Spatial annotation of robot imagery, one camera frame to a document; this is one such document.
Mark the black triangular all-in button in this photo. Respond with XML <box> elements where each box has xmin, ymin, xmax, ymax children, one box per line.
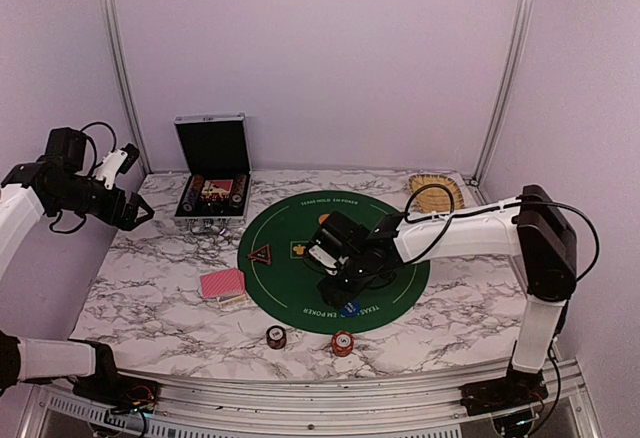
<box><xmin>248</xmin><ymin>244</ymin><xmax>272</xmax><ymax>266</ymax></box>

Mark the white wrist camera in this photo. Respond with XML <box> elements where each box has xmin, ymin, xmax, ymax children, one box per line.
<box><xmin>93</xmin><ymin>143</ymin><xmax>140</xmax><ymax>190</ymax></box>
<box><xmin>307</xmin><ymin>244</ymin><xmax>339</xmax><ymax>276</ymax></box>

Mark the left aluminium frame post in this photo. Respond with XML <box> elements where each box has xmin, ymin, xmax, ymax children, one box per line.
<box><xmin>100</xmin><ymin>0</ymin><xmax>152</xmax><ymax>176</ymax></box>

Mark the green round poker mat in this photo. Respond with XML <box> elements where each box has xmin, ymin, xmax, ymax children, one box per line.
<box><xmin>238</xmin><ymin>191</ymin><xmax>431</xmax><ymax>335</ymax></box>

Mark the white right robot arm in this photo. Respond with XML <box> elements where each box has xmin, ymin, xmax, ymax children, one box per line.
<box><xmin>305</xmin><ymin>185</ymin><xmax>578</xmax><ymax>414</ymax></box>

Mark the dark red 100 chip stack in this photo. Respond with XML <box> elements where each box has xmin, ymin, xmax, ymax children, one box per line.
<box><xmin>266</xmin><ymin>325</ymin><xmax>287</xmax><ymax>350</ymax></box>

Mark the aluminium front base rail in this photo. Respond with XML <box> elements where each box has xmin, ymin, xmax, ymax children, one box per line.
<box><xmin>29</xmin><ymin>357</ymin><xmax>591</xmax><ymax>438</ymax></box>

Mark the red-backed playing card deck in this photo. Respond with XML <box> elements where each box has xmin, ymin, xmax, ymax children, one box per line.
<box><xmin>200</xmin><ymin>268</ymin><xmax>245</xmax><ymax>299</ymax></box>

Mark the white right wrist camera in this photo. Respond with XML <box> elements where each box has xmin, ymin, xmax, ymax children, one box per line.
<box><xmin>307</xmin><ymin>244</ymin><xmax>339</xmax><ymax>276</ymax></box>

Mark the woven yellow bamboo tray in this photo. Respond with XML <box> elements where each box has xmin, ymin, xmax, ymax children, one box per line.
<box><xmin>409</xmin><ymin>174</ymin><xmax>465</xmax><ymax>213</ymax></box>

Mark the blue small blind button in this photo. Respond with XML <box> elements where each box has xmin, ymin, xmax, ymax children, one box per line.
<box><xmin>339</xmin><ymin>301</ymin><xmax>361</xmax><ymax>318</ymax></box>

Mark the aluminium poker chip case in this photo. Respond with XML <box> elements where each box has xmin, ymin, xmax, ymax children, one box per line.
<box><xmin>174</xmin><ymin>113</ymin><xmax>252</xmax><ymax>226</ymax></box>

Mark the aluminium frame post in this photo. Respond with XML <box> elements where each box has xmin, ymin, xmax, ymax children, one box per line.
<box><xmin>100</xmin><ymin>0</ymin><xmax>152</xmax><ymax>176</ymax></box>
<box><xmin>469</xmin><ymin>0</ymin><xmax>534</xmax><ymax>187</ymax></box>

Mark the right aluminium frame post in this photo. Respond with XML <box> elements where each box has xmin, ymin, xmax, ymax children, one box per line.
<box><xmin>469</xmin><ymin>0</ymin><xmax>534</xmax><ymax>187</ymax></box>

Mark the blue-backed playing card deck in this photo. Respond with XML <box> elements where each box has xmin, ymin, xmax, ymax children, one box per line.
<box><xmin>217</xmin><ymin>293</ymin><xmax>248</xmax><ymax>308</ymax></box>

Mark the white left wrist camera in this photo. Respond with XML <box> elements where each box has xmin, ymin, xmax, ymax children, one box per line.
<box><xmin>93</xmin><ymin>143</ymin><xmax>140</xmax><ymax>190</ymax></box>

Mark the orange-red 5 chip stack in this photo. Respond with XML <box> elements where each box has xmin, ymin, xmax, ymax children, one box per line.
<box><xmin>331</xmin><ymin>331</ymin><xmax>354</xmax><ymax>357</ymax></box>

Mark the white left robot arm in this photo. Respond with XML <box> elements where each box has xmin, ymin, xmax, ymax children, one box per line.
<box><xmin>1</xmin><ymin>127</ymin><xmax>158</xmax><ymax>408</ymax></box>

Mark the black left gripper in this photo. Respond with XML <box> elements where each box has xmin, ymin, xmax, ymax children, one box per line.
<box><xmin>51</xmin><ymin>176</ymin><xmax>153</xmax><ymax>231</ymax></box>

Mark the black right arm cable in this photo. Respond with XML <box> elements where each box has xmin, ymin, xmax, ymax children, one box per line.
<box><xmin>402</xmin><ymin>183</ymin><xmax>600</xmax><ymax>289</ymax></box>

